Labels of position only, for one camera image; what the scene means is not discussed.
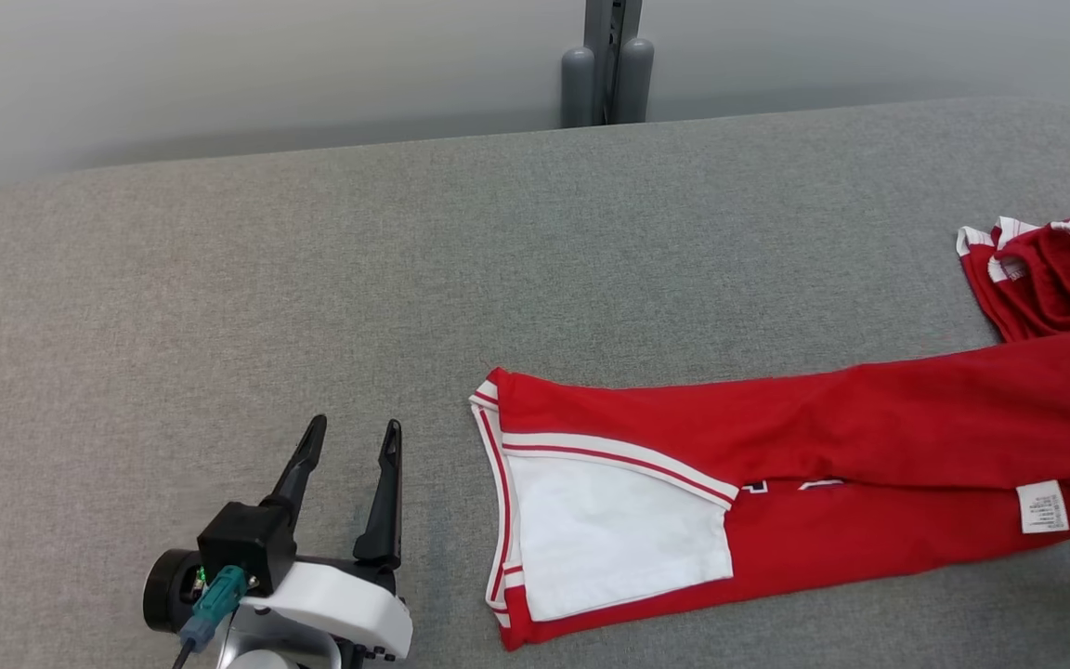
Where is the left camera cable teal plug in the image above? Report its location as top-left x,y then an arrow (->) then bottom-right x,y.
170,565 -> 249,669

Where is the grey metal wall post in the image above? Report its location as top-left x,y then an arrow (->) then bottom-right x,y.
583,0 -> 644,126

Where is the red basketball shorts white stripe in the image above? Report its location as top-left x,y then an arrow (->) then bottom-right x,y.
954,211 -> 1070,344

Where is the red Bulls 23 jersey shirt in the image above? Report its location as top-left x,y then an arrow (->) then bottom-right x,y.
467,321 -> 1070,652

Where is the grey cylinder bumper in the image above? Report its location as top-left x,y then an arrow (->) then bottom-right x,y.
559,46 -> 598,130
613,37 -> 656,125

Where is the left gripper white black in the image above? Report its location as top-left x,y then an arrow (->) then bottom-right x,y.
141,414 -> 414,669

